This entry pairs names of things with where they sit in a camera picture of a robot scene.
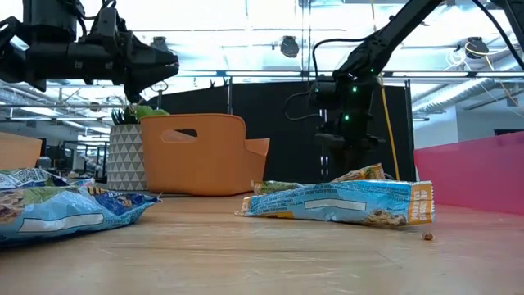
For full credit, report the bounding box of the yellow green granola bar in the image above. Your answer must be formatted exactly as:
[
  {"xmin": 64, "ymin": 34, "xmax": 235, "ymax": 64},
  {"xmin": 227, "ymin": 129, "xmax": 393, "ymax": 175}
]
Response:
[{"xmin": 330, "ymin": 162, "xmax": 386, "ymax": 184}]

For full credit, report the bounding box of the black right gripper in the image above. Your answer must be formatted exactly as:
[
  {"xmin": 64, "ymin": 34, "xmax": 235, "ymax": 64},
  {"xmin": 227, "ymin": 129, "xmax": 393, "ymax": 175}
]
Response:
[{"xmin": 314, "ymin": 120, "xmax": 386, "ymax": 181}]

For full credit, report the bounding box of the orange plastic bin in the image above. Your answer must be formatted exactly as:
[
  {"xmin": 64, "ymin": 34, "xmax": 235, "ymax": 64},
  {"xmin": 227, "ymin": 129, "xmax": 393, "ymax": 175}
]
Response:
[
  {"xmin": 139, "ymin": 113, "xmax": 271, "ymax": 197},
  {"xmin": 0, "ymin": 131, "xmax": 43, "ymax": 171}
]

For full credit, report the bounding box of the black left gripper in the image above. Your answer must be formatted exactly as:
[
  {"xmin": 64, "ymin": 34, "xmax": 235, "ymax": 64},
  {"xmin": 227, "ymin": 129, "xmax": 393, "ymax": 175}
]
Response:
[{"xmin": 25, "ymin": 34, "xmax": 180, "ymax": 104}]

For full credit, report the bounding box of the silver ventilation duct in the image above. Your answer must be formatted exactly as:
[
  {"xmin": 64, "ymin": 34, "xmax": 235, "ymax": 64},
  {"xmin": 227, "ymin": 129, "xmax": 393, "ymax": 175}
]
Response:
[{"xmin": 411, "ymin": 75, "xmax": 524, "ymax": 116}]

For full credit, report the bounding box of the light blue granola bar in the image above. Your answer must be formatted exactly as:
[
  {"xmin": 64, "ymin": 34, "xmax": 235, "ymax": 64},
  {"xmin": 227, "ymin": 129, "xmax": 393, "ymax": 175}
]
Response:
[{"xmin": 65, "ymin": 176, "xmax": 97, "ymax": 190}]

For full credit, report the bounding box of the metal ring on stem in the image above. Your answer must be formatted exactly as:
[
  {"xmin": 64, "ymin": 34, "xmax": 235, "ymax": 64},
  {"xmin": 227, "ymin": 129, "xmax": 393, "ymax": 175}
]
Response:
[{"xmin": 149, "ymin": 79, "xmax": 169, "ymax": 110}]

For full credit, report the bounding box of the thick yellow hanging cable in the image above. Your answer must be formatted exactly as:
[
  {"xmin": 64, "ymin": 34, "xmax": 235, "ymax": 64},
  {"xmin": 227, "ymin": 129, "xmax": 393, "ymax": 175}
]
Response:
[{"xmin": 370, "ymin": 0, "xmax": 401, "ymax": 181}]

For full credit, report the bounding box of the thin yellow cable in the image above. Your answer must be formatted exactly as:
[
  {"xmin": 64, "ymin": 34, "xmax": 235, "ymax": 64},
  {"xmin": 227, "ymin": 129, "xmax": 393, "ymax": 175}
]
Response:
[{"xmin": 464, "ymin": 40, "xmax": 521, "ymax": 107}]

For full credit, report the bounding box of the round black ceiling fixture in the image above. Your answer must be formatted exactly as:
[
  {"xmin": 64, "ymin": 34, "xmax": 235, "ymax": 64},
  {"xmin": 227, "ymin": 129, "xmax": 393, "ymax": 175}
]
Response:
[
  {"xmin": 149, "ymin": 35, "xmax": 170, "ymax": 54},
  {"xmin": 465, "ymin": 36, "xmax": 490, "ymax": 60},
  {"xmin": 279, "ymin": 35, "xmax": 301, "ymax": 59}
]

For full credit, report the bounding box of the white triangle-patterned plant pot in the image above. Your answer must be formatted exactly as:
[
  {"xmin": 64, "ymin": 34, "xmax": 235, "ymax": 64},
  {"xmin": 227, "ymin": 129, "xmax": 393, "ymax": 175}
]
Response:
[{"xmin": 106, "ymin": 124, "xmax": 147, "ymax": 192}]

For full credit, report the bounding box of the horizontal overhead metal bar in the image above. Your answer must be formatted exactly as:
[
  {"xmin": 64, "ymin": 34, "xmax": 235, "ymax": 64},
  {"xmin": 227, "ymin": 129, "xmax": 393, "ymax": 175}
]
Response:
[{"xmin": 175, "ymin": 70, "xmax": 524, "ymax": 79}]

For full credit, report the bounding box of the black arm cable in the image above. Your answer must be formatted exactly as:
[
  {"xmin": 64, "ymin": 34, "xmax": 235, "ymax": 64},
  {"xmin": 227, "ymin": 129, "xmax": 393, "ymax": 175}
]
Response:
[
  {"xmin": 310, "ymin": 36, "xmax": 372, "ymax": 81},
  {"xmin": 470, "ymin": 0, "xmax": 524, "ymax": 70}
]

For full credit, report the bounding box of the black partition screen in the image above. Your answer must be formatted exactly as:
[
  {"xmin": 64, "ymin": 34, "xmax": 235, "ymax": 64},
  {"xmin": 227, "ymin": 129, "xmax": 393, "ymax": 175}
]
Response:
[{"xmin": 142, "ymin": 79, "xmax": 417, "ymax": 186}]

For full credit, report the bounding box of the green succulent plant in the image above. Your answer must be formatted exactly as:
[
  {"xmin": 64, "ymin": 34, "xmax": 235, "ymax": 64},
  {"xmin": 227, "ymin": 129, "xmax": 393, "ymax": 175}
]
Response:
[{"xmin": 111, "ymin": 96, "xmax": 171, "ymax": 126}]

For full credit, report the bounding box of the blue white granola bar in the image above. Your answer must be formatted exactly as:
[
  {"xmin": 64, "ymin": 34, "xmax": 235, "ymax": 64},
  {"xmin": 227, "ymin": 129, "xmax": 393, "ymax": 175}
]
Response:
[{"xmin": 0, "ymin": 166, "xmax": 70, "ymax": 190}]

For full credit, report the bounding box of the blue orange-ended granola bar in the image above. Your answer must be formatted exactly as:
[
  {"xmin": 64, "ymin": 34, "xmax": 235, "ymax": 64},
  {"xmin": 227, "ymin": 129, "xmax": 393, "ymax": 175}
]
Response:
[{"xmin": 234, "ymin": 179, "xmax": 436, "ymax": 229}]

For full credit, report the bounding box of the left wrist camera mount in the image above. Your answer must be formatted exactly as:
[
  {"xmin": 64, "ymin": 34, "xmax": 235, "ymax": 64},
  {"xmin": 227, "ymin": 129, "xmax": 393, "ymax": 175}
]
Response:
[{"xmin": 84, "ymin": 3, "xmax": 126, "ymax": 48}]

